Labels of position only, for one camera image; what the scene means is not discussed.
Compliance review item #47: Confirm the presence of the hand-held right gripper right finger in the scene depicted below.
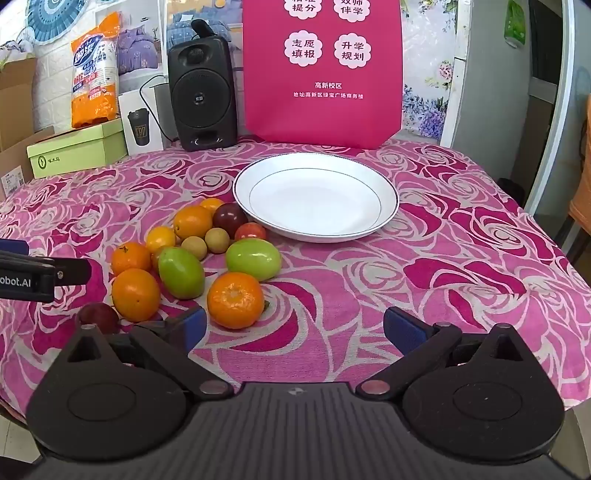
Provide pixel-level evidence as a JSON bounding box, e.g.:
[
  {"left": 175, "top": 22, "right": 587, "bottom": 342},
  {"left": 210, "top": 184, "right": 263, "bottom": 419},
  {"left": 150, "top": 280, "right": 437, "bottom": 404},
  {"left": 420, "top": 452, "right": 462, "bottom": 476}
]
[{"left": 355, "top": 306, "right": 528, "bottom": 400}]

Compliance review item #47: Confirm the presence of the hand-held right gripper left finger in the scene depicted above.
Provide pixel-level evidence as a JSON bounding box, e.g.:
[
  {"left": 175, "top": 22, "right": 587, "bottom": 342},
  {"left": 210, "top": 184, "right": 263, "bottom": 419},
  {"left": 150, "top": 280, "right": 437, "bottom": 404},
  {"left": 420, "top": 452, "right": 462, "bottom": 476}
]
[{"left": 67, "top": 305, "right": 235, "bottom": 401}]

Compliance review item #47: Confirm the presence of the large orange tangerine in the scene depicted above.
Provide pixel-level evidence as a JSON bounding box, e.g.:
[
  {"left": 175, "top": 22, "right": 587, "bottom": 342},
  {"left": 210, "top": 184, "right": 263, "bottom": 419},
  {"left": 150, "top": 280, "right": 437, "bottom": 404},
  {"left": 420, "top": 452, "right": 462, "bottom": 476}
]
[{"left": 207, "top": 272, "right": 265, "bottom": 330}]

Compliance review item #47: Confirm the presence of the dark red apple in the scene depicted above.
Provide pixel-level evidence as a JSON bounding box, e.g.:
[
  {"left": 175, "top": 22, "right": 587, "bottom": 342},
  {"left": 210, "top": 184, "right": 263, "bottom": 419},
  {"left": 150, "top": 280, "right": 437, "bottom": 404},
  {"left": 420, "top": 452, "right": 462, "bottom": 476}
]
[{"left": 76, "top": 302, "right": 120, "bottom": 334}]

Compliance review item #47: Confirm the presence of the green oval fruit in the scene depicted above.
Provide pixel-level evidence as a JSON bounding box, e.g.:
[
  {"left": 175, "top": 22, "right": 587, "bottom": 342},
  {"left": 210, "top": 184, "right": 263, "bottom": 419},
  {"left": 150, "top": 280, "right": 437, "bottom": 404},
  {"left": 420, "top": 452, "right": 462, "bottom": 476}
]
[
  {"left": 158, "top": 246, "right": 206, "bottom": 300},
  {"left": 226, "top": 239, "right": 282, "bottom": 282}
]

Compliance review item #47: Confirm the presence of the small tangerine with green stem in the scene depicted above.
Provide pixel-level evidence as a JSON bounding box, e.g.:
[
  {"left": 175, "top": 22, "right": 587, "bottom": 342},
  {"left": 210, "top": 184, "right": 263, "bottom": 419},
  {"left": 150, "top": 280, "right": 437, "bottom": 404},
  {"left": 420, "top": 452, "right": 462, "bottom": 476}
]
[{"left": 111, "top": 242, "right": 153, "bottom": 277}]

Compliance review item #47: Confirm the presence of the smooth round orange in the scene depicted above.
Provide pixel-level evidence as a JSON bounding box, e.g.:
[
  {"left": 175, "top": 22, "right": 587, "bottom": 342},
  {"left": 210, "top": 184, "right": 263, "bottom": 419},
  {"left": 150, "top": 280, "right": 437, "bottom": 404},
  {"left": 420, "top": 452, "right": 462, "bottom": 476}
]
[
  {"left": 174, "top": 205, "right": 213, "bottom": 241},
  {"left": 112, "top": 268, "right": 161, "bottom": 323}
]

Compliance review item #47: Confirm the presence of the small tan longan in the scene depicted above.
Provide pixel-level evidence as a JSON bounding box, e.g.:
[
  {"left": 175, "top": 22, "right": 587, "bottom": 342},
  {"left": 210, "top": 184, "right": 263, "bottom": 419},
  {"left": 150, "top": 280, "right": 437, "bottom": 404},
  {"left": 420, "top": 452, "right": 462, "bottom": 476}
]
[
  {"left": 181, "top": 236, "right": 208, "bottom": 260},
  {"left": 204, "top": 227, "right": 230, "bottom": 254}
]

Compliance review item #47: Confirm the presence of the small yellow citrus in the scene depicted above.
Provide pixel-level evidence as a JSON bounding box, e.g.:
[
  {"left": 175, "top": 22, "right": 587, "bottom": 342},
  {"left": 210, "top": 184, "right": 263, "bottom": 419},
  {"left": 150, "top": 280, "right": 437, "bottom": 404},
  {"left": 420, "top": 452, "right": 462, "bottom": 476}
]
[{"left": 146, "top": 226, "right": 177, "bottom": 254}]

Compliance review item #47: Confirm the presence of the red round fruit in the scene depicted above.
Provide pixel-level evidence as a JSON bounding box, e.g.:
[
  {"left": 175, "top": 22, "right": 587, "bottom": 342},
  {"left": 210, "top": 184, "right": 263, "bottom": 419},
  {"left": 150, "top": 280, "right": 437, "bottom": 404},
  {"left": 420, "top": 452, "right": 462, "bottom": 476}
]
[{"left": 235, "top": 222, "right": 267, "bottom": 241}]

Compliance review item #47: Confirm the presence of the dark purple round fruit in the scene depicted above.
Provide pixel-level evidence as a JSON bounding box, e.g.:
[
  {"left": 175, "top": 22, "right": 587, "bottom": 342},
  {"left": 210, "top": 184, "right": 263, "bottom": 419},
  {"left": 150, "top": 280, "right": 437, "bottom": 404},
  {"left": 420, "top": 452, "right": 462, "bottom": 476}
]
[{"left": 213, "top": 202, "right": 249, "bottom": 237}]

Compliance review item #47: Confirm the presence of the white round plate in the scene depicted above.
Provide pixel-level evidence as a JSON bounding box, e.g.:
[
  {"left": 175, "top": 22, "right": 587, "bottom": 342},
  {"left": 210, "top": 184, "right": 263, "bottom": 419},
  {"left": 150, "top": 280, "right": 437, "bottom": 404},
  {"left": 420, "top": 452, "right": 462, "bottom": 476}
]
[{"left": 233, "top": 154, "right": 399, "bottom": 243}]

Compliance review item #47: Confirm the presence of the pink rose tablecloth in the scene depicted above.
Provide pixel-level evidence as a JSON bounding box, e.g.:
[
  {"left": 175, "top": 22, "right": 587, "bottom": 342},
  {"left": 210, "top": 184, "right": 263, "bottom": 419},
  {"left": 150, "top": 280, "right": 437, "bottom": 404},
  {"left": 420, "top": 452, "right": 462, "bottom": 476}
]
[{"left": 0, "top": 134, "right": 591, "bottom": 439}]

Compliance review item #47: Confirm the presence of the light green cardboard box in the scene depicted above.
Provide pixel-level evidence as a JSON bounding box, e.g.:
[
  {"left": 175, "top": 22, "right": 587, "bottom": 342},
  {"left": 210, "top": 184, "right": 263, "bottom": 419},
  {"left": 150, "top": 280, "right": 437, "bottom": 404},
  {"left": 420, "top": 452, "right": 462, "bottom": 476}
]
[{"left": 26, "top": 119, "right": 129, "bottom": 179}]

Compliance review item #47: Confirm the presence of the brown cardboard box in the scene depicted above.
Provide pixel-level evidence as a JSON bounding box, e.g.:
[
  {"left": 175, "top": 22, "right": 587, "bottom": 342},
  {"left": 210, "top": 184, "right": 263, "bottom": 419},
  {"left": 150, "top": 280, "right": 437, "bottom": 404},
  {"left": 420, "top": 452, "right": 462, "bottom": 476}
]
[{"left": 0, "top": 58, "right": 56, "bottom": 201}]

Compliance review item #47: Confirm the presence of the orange white paper cup pack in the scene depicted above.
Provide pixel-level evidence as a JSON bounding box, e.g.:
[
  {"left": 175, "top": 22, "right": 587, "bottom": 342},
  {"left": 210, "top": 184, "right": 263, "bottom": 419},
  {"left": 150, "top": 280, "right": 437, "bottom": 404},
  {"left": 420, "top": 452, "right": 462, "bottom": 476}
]
[{"left": 70, "top": 11, "right": 122, "bottom": 129}]

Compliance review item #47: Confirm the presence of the white box with cup picture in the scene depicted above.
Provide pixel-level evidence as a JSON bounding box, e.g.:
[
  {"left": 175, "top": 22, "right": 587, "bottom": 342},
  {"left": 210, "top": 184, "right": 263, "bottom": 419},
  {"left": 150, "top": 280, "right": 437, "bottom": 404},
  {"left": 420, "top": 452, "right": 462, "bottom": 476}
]
[{"left": 117, "top": 85, "right": 178, "bottom": 155}]

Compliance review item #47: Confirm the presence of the black speaker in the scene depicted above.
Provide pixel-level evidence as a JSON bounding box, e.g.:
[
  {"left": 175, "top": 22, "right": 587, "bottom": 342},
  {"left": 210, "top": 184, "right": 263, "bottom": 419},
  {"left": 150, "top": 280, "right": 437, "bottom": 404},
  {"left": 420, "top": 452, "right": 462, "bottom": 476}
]
[{"left": 167, "top": 36, "right": 238, "bottom": 152}]

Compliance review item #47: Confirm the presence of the orange covered chair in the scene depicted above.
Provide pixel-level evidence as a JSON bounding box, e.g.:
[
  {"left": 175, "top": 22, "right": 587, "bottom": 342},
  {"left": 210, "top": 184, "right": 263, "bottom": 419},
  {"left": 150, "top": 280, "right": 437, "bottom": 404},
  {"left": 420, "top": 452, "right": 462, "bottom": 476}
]
[{"left": 569, "top": 185, "right": 591, "bottom": 232}]

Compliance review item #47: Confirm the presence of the magenta fabric bag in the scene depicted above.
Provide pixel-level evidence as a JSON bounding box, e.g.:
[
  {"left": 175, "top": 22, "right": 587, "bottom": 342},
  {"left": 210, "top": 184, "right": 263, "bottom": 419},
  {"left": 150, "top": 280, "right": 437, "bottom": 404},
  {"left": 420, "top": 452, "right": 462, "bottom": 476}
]
[{"left": 242, "top": 0, "right": 406, "bottom": 149}]

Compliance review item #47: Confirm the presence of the purple bedding poster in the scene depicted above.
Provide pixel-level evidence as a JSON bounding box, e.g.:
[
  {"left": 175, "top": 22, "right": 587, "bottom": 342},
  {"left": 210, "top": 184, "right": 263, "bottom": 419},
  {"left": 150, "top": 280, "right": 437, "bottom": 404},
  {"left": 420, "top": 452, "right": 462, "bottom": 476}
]
[{"left": 115, "top": 25, "right": 164, "bottom": 93}]

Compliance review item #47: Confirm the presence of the blue paper fan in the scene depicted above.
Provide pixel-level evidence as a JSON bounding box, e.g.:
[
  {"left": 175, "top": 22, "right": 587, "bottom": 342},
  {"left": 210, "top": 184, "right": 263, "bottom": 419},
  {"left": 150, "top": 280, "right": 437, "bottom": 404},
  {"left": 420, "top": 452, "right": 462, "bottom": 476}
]
[{"left": 25, "top": 0, "right": 100, "bottom": 47}]

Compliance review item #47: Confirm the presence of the blue bedding poster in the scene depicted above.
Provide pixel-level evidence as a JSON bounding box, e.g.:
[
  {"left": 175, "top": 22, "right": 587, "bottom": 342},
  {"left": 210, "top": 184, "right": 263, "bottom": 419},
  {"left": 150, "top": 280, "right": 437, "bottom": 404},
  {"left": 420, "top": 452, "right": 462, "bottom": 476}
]
[{"left": 166, "top": 9, "right": 243, "bottom": 47}]

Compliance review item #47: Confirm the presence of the black microphone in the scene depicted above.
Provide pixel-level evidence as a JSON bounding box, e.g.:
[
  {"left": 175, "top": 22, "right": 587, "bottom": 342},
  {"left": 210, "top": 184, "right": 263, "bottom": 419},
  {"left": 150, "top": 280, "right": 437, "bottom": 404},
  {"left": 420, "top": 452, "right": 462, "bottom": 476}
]
[{"left": 191, "top": 19, "right": 217, "bottom": 43}]

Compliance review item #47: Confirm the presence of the sliding door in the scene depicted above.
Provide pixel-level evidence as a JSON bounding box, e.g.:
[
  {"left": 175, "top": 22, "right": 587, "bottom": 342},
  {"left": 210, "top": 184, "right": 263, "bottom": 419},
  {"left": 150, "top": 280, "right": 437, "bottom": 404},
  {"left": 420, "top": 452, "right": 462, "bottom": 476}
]
[{"left": 522, "top": 0, "right": 591, "bottom": 222}]

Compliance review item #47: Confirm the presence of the black speaker cable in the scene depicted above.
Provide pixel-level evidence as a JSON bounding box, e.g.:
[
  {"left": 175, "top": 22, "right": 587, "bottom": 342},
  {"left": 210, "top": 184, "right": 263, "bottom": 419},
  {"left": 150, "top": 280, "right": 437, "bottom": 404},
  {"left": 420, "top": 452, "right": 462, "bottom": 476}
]
[{"left": 137, "top": 73, "right": 181, "bottom": 141}]

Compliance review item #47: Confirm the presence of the floral wall covering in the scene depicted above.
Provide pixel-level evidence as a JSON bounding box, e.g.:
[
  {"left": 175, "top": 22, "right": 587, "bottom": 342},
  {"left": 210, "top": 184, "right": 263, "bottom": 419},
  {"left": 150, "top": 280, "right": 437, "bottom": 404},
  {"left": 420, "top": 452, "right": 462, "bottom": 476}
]
[{"left": 401, "top": 0, "right": 467, "bottom": 141}]

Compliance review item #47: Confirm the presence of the green wall sticker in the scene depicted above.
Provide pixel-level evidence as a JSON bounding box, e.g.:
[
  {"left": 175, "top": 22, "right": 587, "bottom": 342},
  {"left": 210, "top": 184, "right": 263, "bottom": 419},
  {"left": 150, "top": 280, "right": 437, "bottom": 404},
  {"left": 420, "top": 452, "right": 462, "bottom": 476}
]
[{"left": 505, "top": 0, "right": 528, "bottom": 47}]

